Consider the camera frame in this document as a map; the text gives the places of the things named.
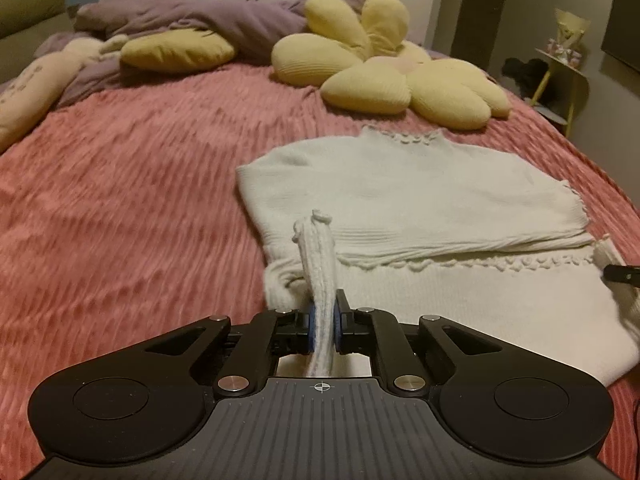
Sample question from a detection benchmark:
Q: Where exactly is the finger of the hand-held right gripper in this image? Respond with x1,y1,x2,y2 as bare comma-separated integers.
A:
602,265,640,289

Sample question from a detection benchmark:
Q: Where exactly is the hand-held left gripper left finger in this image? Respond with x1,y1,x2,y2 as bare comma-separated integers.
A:
145,305,317,398

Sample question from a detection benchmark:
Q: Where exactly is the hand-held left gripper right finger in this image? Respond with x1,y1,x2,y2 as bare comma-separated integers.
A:
336,290,503,396

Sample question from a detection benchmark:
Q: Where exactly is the white ribbed knit sweater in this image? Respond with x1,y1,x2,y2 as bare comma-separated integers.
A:
236,125,640,388

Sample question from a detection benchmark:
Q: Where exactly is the yellow-legged side table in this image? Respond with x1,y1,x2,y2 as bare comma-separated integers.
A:
530,47,591,138

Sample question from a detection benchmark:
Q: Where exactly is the black cloth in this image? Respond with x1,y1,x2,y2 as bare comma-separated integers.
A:
502,57,549,99

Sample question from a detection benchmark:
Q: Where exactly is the pink ribbed plush blanket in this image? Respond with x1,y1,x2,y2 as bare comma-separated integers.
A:
0,50,640,466

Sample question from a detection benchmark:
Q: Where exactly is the yellow flower-shaped pillow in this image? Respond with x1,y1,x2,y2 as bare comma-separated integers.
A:
271,0,512,130

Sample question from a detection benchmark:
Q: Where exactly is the dark door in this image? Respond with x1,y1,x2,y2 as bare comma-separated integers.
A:
450,0,513,69

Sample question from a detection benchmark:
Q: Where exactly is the yellow oval pillow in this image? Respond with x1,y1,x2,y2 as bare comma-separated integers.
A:
120,28,236,73

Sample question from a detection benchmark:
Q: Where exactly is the purple duvet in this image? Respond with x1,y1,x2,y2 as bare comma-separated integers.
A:
35,0,381,107

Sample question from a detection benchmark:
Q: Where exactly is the cream long plush pillow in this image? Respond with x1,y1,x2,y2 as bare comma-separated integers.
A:
0,35,126,155

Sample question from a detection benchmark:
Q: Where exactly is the olive green headboard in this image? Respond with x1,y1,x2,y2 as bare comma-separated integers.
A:
0,0,68,41

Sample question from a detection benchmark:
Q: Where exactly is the dark wall television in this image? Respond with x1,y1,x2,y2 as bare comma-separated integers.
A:
600,0,640,69

